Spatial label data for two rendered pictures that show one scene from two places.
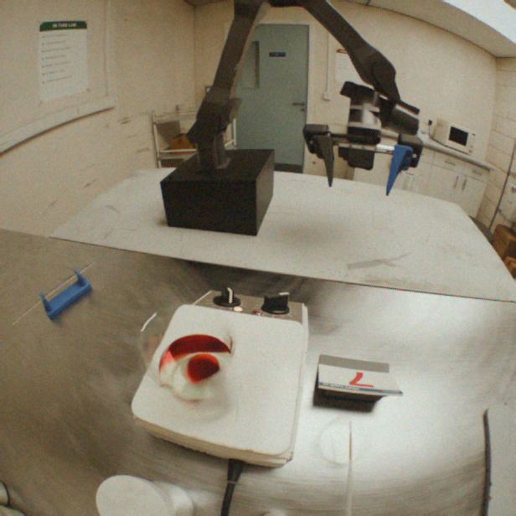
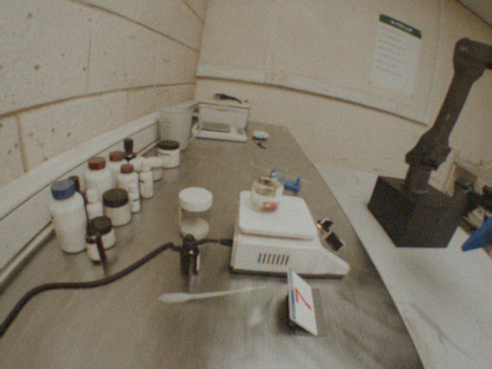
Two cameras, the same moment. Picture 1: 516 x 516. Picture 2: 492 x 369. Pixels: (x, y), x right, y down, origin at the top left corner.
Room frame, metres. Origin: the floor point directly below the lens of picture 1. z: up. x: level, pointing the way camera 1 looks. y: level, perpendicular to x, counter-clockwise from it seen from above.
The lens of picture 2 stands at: (-0.05, -0.29, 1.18)
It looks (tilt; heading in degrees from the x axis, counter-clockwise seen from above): 24 degrees down; 76
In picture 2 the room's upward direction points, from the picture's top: 9 degrees clockwise
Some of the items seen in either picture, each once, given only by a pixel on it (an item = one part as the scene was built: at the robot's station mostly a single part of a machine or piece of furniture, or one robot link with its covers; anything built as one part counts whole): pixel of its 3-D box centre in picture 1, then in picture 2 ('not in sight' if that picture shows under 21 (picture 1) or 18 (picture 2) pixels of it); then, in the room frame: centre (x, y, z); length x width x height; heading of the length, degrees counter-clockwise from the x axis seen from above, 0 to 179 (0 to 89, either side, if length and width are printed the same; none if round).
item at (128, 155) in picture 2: not in sight; (128, 159); (-0.22, 0.32, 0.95); 0.04 x 0.04 x 0.11
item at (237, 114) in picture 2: not in sight; (226, 111); (0.15, 1.25, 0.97); 0.37 x 0.31 x 0.14; 75
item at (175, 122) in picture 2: not in sight; (178, 128); (-0.11, 0.62, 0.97); 0.18 x 0.13 x 0.15; 161
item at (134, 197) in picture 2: not in sight; (133, 197); (-0.17, 0.16, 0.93); 0.02 x 0.02 x 0.06
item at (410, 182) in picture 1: (410, 185); not in sight; (2.16, -1.56, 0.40); 0.24 x 0.01 x 0.30; 78
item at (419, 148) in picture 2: (209, 123); (425, 157); (0.50, 0.09, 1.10); 0.09 x 0.07 x 0.06; 170
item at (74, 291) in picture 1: (64, 291); (284, 178); (0.22, 0.33, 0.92); 0.10 x 0.03 x 0.04; 144
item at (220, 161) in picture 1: (210, 152); (417, 177); (0.50, 0.09, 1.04); 0.07 x 0.07 x 0.06; 85
